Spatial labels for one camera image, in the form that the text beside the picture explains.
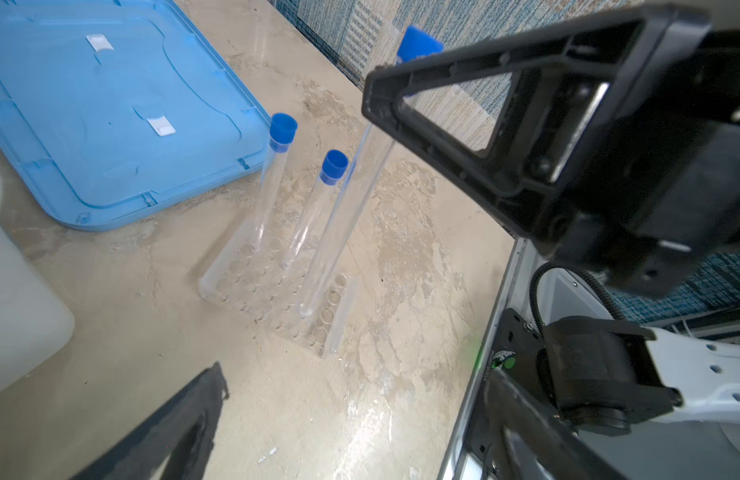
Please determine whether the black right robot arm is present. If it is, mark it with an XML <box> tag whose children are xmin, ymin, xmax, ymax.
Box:
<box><xmin>362</xmin><ymin>4</ymin><xmax>740</xmax><ymax>479</ymax></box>

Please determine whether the blue capped test tube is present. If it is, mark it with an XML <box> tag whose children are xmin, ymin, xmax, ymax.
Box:
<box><xmin>250</xmin><ymin>113</ymin><xmax>298</xmax><ymax>250</ymax></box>
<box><xmin>281</xmin><ymin>149</ymin><xmax>349</xmax><ymax>270</ymax></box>
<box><xmin>295</xmin><ymin>25</ymin><xmax>446</xmax><ymax>319</ymax></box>

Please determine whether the white plastic storage bin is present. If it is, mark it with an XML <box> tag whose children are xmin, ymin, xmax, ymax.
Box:
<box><xmin>0</xmin><ymin>178</ymin><xmax>75</xmax><ymax>392</ymax></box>

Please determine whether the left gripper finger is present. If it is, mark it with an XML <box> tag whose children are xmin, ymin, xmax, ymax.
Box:
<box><xmin>73</xmin><ymin>362</ymin><xmax>229</xmax><ymax>479</ymax></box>

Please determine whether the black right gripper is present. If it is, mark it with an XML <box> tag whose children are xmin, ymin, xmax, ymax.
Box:
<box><xmin>362</xmin><ymin>4</ymin><xmax>740</xmax><ymax>297</ymax></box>

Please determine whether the blue plastic bin lid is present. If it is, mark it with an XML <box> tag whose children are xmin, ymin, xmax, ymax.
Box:
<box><xmin>0</xmin><ymin>1</ymin><xmax>270</xmax><ymax>231</ymax></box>

